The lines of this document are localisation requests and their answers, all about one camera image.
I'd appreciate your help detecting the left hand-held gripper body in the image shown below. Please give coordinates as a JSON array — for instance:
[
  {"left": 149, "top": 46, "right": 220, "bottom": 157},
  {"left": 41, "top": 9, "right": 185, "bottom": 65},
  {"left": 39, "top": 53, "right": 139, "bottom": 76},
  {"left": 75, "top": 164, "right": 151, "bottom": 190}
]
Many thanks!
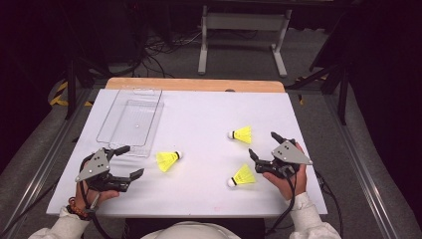
[{"left": 75, "top": 147, "right": 132, "bottom": 193}]

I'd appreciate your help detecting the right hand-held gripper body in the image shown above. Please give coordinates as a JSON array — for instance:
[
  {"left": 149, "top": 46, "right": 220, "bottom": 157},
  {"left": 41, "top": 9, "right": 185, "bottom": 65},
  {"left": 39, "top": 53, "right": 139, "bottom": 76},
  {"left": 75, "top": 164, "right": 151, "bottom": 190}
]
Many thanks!
[{"left": 255, "top": 137, "right": 314, "bottom": 180}]

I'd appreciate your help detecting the yellow shuttlecock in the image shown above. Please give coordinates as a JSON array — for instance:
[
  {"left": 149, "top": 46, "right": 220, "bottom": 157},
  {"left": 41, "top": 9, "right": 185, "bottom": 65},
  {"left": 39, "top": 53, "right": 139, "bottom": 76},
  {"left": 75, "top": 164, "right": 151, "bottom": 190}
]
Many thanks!
[
  {"left": 227, "top": 124, "right": 253, "bottom": 145},
  {"left": 227, "top": 162, "right": 258, "bottom": 188},
  {"left": 155, "top": 149, "right": 183, "bottom": 173}
]

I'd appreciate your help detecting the clear plastic container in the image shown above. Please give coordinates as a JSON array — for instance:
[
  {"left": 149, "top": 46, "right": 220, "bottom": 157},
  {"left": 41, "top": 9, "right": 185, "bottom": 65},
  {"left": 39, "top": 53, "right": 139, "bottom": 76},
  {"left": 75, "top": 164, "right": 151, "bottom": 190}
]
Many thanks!
[{"left": 96, "top": 87, "right": 165, "bottom": 158}]

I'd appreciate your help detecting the person's left hand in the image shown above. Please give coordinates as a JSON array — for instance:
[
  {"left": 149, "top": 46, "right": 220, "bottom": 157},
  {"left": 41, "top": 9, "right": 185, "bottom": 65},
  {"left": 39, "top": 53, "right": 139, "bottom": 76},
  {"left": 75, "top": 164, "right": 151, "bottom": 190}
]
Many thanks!
[{"left": 75, "top": 180, "right": 120, "bottom": 213}]

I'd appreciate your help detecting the person's right hand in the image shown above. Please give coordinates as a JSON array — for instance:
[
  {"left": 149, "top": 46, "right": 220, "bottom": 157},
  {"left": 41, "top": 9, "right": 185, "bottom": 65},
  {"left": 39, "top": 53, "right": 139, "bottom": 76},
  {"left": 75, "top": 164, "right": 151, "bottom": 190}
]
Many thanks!
[{"left": 263, "top": 142, "right": 308, "bottom": 201}]

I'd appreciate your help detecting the black metal stand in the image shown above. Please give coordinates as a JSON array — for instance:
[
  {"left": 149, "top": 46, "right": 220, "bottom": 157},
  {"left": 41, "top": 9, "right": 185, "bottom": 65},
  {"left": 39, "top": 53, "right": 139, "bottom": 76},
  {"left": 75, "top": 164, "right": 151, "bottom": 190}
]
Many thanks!
[
  {"left": 64, "top": 49, "right": 112, "bottom": 121},
  {"left": 286, "top": 61, "right": 352, "bottom": 126}
]

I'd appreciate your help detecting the person's white cap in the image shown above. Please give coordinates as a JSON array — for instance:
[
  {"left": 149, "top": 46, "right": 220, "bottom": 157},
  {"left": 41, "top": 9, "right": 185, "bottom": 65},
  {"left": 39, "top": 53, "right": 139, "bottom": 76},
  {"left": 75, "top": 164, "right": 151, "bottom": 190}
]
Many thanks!
[{"left": 140, "top": 221, "right": 242, "bottom": 239}]

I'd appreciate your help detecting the wooden table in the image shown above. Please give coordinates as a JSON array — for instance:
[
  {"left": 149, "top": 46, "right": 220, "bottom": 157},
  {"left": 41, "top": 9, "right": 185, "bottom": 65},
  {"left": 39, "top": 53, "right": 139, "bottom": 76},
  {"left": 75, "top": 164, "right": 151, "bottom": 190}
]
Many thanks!
[{"left": 105, "top": 77, "right": 287, "bottom": 94}]

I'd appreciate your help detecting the white metal stand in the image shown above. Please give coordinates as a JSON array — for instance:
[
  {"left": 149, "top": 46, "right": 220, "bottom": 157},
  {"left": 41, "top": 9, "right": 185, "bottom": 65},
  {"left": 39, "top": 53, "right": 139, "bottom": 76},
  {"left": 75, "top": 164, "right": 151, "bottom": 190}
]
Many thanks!
[{"left": 197, "top": 4, "right": 293, "bottom": 79}]

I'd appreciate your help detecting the right hand-held gripper black cable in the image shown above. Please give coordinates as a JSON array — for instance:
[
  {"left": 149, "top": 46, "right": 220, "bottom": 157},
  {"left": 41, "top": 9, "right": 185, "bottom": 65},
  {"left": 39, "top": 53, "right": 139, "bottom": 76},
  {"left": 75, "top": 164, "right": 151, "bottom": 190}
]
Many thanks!
[{"left": 265, "top": 167, "right": 297, "bottom": 237}]

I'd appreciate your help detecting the hand-held gripper black cable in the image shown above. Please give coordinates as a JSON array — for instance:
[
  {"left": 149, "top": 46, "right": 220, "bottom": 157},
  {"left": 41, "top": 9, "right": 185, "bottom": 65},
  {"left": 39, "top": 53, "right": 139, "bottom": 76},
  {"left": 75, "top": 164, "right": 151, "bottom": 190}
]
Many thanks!
[
  {"left": 79, "top": 153, "right": 115, "bottom": 239},
  {"left": 265, "top": 167, "right": 297, "bottom": 237}
]

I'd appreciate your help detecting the beaded bracelet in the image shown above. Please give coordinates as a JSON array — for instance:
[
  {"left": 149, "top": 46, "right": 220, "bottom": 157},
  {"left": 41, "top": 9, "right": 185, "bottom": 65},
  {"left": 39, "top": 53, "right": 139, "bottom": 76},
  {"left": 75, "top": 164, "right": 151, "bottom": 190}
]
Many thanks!
[{"left": 66, "top": 196, "right": 91, "bottom": 220}]

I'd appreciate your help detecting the aluminium floor rail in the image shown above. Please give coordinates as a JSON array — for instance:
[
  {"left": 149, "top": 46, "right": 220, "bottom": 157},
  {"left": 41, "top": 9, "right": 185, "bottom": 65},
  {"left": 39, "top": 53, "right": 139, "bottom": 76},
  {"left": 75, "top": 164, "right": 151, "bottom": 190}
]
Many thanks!
[
  {"left": 0, "top": 88, "right": 98, "bottom": 239},
  {"left": 322, "top": 93, "right": 404, "bottom": 239}
]

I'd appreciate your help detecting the black floor cable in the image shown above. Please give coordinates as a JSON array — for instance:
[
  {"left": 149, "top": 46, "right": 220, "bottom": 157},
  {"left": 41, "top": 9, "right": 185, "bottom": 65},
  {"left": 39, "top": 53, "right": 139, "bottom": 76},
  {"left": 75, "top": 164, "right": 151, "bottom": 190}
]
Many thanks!
[{"left": 314, "top": 169, "right": 345, "bottom": 239}]

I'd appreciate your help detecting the left hand-held gripper black cable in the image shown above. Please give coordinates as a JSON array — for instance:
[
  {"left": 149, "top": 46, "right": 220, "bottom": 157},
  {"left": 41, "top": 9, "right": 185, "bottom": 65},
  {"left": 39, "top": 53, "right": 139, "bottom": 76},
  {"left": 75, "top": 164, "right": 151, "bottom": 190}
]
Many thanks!
[{"left": 79, "top": 153, "right": 115, "bottom": 239}]

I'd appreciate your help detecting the bundle of black floor cables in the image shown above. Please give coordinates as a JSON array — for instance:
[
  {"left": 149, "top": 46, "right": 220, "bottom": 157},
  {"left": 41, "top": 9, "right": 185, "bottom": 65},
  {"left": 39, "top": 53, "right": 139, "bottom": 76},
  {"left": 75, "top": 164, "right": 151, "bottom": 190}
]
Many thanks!
[{"left": 132, "top": 29, "right": 203, "bottom": 79}]

